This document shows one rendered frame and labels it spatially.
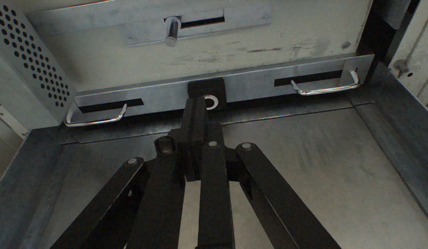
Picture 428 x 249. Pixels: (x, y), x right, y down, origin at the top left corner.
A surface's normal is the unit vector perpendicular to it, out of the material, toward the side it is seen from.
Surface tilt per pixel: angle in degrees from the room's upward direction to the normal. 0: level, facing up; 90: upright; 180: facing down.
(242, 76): 90
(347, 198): 0
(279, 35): 90
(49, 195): 0
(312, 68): 90
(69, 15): 90
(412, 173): 0
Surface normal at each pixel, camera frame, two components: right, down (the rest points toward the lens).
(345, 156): -0.12, -0.67
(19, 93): 0.07, 0.72
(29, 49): 0.99, -0.13
